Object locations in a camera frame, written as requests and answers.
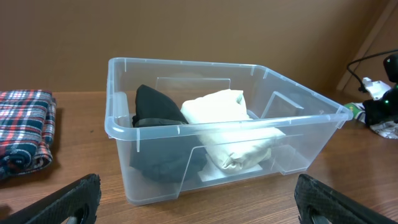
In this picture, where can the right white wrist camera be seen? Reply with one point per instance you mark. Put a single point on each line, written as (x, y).
(376, 89)

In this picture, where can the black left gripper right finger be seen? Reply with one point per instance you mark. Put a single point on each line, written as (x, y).
(318, 203)

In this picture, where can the black garment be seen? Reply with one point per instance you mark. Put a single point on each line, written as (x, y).
(164, 160)

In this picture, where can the cream cloth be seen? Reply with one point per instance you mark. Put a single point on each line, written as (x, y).
(231, 145)

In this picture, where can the clear plastic storage bin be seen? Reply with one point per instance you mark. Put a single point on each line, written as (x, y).
(182, 125)

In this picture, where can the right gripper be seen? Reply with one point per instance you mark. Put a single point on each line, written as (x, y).
(383, 110)

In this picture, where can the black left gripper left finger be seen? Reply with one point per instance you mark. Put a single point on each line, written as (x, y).
(74, 203)

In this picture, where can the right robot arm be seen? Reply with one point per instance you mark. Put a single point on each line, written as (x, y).
(390, 66)

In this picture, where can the red plaid folded cloth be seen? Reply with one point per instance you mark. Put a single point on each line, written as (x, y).
(27, 131)

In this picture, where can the white printed t-shirt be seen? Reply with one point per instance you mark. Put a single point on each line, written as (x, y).
(386, 129)

